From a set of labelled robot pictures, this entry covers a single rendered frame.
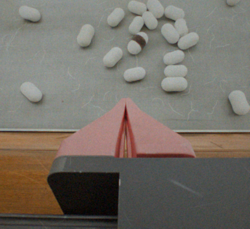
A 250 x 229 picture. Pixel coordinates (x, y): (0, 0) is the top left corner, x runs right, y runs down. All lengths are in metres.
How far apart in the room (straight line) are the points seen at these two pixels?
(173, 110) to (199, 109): 0.04
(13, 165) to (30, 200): 0.05
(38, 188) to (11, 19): 0.28
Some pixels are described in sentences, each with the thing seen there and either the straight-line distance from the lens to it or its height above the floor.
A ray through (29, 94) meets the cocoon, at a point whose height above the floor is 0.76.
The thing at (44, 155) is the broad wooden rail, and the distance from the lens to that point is 0.24.
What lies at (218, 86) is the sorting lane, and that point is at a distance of 0.29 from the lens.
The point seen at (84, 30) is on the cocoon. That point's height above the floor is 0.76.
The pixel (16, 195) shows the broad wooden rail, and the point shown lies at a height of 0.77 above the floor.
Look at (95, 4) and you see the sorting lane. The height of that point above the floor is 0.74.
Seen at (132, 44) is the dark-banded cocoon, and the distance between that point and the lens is 0.26.
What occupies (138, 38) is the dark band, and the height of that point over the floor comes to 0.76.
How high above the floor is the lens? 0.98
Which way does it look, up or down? 76 degrees down
